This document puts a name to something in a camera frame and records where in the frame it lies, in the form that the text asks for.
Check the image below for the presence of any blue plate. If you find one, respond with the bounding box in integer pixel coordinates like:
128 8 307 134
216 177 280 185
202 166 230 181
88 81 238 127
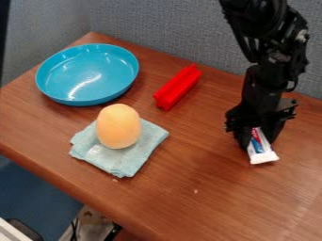
34 43 138 106

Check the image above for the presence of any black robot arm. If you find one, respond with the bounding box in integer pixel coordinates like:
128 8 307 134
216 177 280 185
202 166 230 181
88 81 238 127
218 0 309 149

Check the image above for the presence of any white object bottom left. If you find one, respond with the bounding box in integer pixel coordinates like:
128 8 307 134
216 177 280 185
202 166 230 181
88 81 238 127
0 217 27 241

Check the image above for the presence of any white toothpaste tube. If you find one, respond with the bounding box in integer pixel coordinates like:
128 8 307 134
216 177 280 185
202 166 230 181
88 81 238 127
247 127 279 165

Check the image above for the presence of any beige object under table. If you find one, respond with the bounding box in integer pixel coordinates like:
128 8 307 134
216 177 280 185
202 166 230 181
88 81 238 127
57 205 117 241

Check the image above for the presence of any red plastic block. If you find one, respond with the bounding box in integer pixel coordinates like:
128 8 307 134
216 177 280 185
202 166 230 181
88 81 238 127
153 64 201 111

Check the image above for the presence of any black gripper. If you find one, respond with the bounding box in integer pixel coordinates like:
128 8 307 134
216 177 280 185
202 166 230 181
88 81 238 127
225 65 297 150

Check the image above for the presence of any light blue folded cloth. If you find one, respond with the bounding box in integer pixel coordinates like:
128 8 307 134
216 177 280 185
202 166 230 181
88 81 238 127
69 120 168 178

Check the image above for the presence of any orange egg-shaped sponge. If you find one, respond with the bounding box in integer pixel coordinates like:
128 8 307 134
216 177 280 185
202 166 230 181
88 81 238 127
96 104 140 149

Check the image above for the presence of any dark vertical post foreground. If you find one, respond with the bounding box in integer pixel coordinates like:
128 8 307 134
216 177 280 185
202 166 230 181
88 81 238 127
0 0 10 85

